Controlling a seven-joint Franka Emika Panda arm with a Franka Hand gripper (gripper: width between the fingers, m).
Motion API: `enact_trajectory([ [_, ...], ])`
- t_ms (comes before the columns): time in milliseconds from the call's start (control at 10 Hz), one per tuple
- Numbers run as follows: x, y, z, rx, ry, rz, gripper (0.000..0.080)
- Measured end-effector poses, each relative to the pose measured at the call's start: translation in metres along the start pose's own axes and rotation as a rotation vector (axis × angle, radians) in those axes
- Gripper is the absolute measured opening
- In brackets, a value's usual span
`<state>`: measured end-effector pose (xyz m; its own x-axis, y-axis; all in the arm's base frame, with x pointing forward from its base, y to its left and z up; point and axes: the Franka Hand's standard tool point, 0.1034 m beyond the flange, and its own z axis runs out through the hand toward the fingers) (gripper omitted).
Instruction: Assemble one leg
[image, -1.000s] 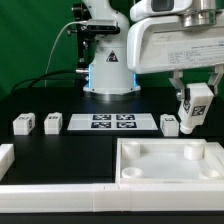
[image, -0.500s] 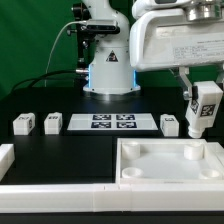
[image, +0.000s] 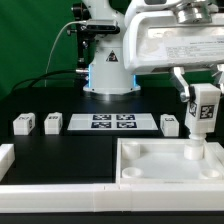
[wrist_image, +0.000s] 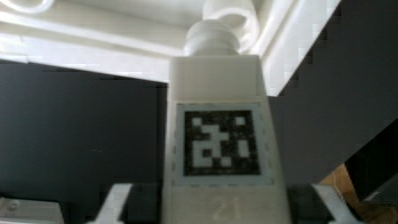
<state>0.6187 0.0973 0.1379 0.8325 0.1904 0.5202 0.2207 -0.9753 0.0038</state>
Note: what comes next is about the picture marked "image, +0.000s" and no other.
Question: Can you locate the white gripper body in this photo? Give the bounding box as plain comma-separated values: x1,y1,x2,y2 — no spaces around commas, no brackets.
123,11,224,75

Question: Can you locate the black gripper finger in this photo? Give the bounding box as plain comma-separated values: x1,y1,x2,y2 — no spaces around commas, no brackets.
211,64,224,93
170,67,194,102

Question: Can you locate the white square tabletop part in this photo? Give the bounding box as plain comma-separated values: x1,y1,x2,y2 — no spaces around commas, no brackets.
116,138,224,184

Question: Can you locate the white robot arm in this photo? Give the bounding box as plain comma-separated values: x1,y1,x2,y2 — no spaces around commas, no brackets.
82,0,224,102

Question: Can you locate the white marker sheet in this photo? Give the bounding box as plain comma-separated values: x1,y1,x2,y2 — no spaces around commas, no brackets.
68,113,158,131

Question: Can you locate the white left fence piece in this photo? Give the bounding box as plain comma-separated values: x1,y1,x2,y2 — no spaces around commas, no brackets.
0,144,15,181

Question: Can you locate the black camera on stand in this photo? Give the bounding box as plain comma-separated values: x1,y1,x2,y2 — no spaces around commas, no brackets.
67,3,120,89

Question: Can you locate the white cable left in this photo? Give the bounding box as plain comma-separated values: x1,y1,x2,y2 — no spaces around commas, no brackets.
44,20,88,88

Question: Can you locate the black cable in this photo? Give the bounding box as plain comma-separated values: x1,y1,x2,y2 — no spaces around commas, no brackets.
11,69,88,93

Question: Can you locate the white front fence rail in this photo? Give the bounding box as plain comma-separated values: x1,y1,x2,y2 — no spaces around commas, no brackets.
0,183,224,213

